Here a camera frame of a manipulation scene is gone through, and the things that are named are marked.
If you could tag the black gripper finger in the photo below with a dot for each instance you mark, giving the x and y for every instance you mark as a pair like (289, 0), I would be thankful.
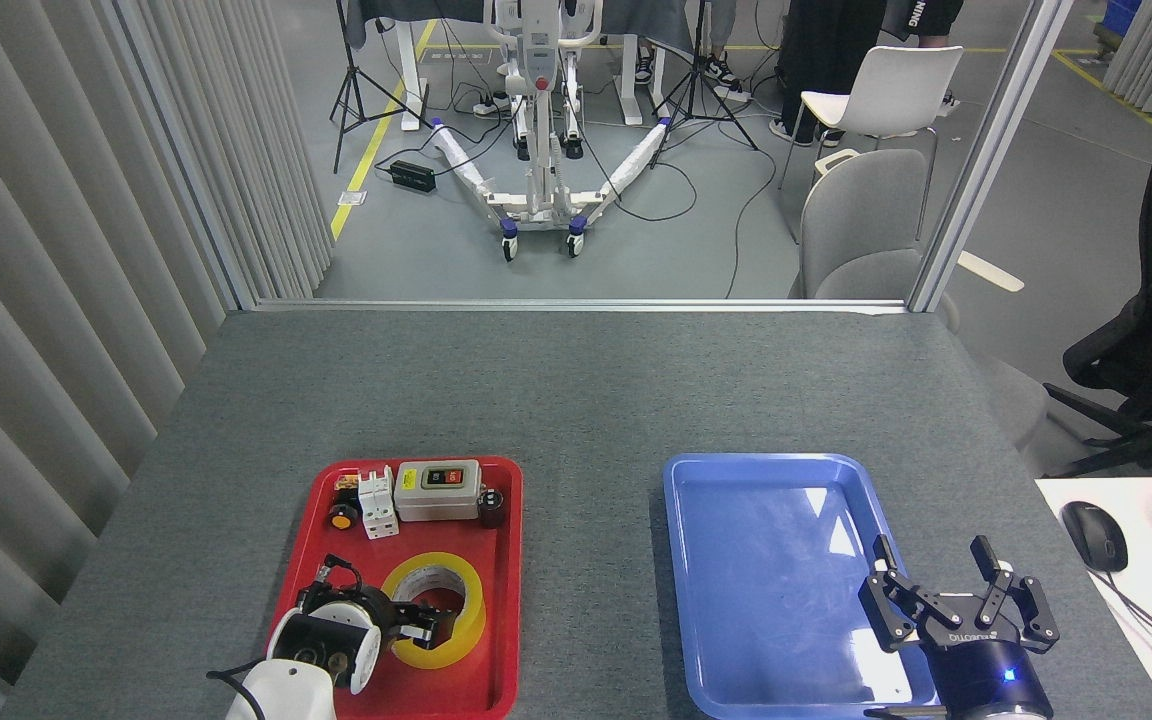
(426, 622)
(881, 605)
(1034, 610)

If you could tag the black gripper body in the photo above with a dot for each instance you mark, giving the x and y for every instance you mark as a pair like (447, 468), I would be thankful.
(981, 670)
(371, 605)

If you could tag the yellow tape roll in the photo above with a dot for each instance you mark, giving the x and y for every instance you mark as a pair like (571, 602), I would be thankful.
(466, 600)

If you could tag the black orange push button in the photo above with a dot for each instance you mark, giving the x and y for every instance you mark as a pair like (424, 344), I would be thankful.
(343, 517)

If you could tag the red plastic tray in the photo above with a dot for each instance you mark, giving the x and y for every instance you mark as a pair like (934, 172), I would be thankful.
(496, 560)

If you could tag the black computer mouse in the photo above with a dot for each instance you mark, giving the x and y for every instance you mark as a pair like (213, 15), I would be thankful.
(1094, 535)

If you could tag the white circuit breaker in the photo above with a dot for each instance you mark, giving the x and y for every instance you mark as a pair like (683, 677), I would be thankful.
(378, 505)

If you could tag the small brown yellow component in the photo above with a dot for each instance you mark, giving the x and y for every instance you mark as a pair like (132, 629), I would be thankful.
(346, 485)

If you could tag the blue plastic tray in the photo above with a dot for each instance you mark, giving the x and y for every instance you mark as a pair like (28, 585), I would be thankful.
(756, 560)

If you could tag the cream flat board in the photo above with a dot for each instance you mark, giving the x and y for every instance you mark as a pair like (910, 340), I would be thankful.
(991, 272)

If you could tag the grey chair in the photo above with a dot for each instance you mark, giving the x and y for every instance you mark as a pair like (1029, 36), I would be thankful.
(861, 220)

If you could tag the black power adapter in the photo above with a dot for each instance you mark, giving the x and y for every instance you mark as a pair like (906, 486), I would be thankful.
(412, 176)

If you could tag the white chair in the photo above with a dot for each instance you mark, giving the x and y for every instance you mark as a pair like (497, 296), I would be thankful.
(896, 85)

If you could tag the black tripod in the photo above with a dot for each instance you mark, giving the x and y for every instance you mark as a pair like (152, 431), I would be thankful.
(698, 60)
(348, 60)

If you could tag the person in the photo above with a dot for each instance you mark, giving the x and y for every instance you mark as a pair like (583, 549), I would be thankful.
(721, 70)

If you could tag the white wheeled stand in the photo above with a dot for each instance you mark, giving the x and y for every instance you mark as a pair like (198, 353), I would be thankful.
(539, 60)

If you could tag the blue bin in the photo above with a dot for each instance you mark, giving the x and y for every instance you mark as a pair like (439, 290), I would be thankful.
(1121, 18)

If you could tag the grey push button switch box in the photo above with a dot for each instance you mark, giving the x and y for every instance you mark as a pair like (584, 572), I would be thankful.
(436, 500)

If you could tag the silver frame rail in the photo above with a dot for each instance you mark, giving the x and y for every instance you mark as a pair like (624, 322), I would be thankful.
(576, 305)

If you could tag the silver frame post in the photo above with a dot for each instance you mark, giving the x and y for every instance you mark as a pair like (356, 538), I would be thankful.
(991, 150)

